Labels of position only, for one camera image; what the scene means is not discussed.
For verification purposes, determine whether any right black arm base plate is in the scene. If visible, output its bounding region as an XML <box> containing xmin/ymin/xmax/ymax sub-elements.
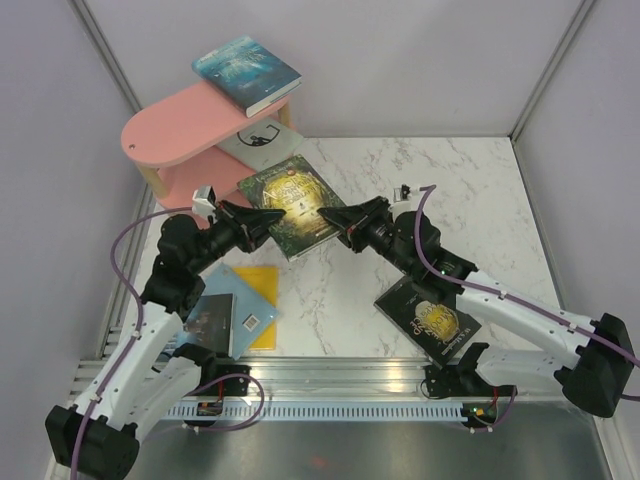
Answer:
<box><xmin>422</xmin><ymin>364</ymin><xmax>517</xmax><ymax>399</ymax></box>

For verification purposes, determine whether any white slotted cable duct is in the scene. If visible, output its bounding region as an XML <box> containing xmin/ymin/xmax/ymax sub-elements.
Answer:
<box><xmin>164</xmin><ymin>400</ymin><xmax>467</xmax><ymax>422</ymax></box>

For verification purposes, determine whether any light blue book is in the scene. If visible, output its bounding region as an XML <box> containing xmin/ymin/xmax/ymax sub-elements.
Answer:
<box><xmin>204</xmin><ymin>263</ymin><xmax>279</xmax><ymax>360</ymax></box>

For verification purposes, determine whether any pale grey-green book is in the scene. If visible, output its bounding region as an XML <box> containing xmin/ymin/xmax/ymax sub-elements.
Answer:
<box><xmin>217</xmin><ymin>117</ymin><xmax>304</xmax><ymax>172</ymax></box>

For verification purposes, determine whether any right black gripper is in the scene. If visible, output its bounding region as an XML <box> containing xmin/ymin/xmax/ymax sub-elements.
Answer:
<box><xmin>318</xmin><ymin>195</ymin><xmax>416</xmax><ymax>277</ymax></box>

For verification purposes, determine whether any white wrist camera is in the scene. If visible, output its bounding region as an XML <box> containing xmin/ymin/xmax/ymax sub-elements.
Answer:
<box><xmin>192</xmin><ymin>185</ymin><xmax>217</xmax><ymax>218</ymax></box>
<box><xmin>392</xmin><ymin>184</ymin><xmax>423</xmax><ymax>206</ymax></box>

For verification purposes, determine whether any green forest cover book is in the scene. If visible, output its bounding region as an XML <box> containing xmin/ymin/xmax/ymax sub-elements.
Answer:
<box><xmin>237</xmin><ymin>154</ymin><xmax>345</xmax><ymax>260</ymax></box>

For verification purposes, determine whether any black moon sixpence book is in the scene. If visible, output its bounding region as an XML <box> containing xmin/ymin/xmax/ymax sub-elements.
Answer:
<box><xmin>374</xmin><ymin>276</ymin><xmax>481</xmax><ymax>368</ymax></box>

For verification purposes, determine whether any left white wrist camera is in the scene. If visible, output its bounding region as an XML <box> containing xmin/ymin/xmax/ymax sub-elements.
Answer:
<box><xmin>192</xmin><ymin>185</ymin><xmax>217</xmax><ymax>218</ymax></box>

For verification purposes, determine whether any pink three-tier wooden shelf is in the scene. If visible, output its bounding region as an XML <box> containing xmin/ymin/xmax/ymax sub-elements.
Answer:
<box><xmin>121</xmin><ymin>81</ymin><xmax>291</xmax><ymax>209</ymax></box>

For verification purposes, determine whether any aluminium mounting rail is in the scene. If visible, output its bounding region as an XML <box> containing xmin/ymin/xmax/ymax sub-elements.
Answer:
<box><xmin>74</xmin><ymin>349</ymin><xmax>615</xmax><ymax>404</ymax></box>

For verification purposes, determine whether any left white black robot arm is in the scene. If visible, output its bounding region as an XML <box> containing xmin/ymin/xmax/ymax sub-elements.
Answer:
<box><xmin>45</xmin><ymin>199</ymin><xmax>286</xmax><ymax>479</ymax></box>

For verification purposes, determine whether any dark blue Wuthering Heights book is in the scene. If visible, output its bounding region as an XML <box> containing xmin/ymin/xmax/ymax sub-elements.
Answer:
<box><xmin>176</xmin><ymin>293</ymin><xmax>235</xmax><ymax>357</ymax></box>

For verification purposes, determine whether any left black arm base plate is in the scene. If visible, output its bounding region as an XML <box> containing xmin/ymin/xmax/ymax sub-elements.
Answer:
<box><xmin>198</xmin><ymin>364</ymin><xmax>251</xmax><ymax>398</ymax></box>

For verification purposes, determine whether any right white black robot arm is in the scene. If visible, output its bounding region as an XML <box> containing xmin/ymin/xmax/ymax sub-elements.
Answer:
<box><xmin>318</xmin><ymin>197</ymin><xmax>639</xmax><ymax>418</ymax></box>

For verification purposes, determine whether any teal ocean cover book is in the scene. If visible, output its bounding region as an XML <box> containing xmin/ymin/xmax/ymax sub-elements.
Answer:
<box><xmin>192</xmin><ymin>36</ymin><xmax>302</xmax><ymax>118</ymax></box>

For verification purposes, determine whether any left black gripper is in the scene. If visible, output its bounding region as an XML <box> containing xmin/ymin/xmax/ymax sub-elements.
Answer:
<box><xmin>189</xmin><ymin>198</ymin><xmax>288</xmax><ymax>274</ymax></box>

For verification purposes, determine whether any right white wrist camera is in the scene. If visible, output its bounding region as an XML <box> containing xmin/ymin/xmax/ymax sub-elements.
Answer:
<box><xmin>392</xmin><ymin>184</ymin><xmax>423</xmax><ymax>206</ymax></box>

